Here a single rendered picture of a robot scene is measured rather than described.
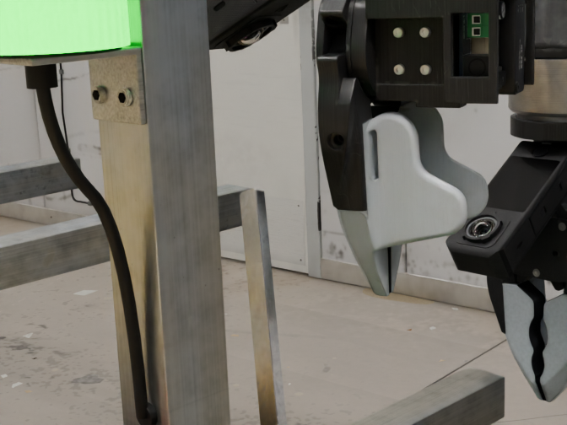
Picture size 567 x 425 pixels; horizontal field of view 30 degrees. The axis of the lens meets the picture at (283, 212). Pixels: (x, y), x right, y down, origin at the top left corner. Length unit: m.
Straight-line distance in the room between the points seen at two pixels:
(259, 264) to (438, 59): 0.15
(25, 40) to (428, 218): 0.20
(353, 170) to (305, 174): 3.39
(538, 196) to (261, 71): 3.26
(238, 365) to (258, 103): 1.21
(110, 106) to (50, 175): 0.61
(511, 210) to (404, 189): 0.25
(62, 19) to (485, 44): 0.19
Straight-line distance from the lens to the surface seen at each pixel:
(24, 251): 0.75
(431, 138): 0.51
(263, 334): 0.53
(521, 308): 0.80
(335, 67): 0.46
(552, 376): 0.80
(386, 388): 2.94
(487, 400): 0.73
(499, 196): 0.74
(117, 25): 0.41
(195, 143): 0.45
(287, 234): 3.99
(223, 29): 0.50
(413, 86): 0.47
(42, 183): 1.05
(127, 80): 0.43
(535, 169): 0.75
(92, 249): 0.78
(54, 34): 0.39
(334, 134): 0.47
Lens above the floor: 1.14
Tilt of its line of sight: 13 degrees down
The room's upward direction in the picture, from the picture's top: 2 degrees counter-clockwise
